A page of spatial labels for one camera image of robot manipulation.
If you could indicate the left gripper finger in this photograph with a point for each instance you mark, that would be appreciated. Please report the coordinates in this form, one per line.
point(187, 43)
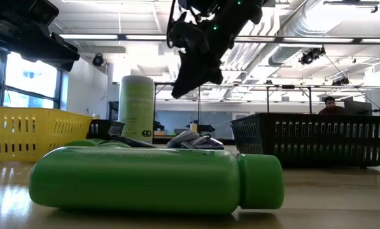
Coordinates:
point(54, 52)

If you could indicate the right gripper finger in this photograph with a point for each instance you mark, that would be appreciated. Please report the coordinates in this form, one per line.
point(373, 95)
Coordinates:
point(216, 76)
point(191, 76)

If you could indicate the small background robot arm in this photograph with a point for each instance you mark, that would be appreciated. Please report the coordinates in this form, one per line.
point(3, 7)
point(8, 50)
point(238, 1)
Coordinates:
point(205, 128)

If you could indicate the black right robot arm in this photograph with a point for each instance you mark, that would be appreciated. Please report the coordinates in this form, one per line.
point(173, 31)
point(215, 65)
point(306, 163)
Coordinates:
point(247, 12)

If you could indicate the large window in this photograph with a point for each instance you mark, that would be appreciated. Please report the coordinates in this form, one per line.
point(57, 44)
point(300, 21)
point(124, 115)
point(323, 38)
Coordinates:
point(30, 73)

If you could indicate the long ceiling light bar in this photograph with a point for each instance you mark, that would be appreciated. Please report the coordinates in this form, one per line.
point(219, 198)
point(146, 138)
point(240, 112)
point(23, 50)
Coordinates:
point(113, 37)

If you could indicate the green disinfecting wipes canister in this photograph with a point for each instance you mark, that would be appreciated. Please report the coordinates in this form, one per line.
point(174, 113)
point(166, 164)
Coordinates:
point(135, 108)

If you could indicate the yellow plastic basket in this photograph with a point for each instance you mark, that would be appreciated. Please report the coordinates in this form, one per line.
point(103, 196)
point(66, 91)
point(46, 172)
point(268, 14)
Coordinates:
point(33, 133)

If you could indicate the black plastic basket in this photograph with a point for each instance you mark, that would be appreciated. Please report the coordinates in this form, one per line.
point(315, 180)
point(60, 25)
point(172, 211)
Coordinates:
point(105, 128)
point(313, 140)

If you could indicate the person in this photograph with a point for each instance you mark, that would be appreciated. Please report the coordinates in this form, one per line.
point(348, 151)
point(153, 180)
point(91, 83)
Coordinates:
point(331, 108)

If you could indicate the dark computer monitor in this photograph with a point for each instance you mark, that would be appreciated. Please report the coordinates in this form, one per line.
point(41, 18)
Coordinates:
point(357, 108)

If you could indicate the black frame stand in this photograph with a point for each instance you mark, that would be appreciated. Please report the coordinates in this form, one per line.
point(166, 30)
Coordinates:
point(164, 84)
point(288, 86)

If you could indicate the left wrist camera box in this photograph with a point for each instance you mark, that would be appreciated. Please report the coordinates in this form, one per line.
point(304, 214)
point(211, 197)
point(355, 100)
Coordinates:
point(42, 11)

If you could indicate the silver ceiling duct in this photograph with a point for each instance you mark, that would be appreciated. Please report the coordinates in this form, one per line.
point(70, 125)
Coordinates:
point(282, 55)

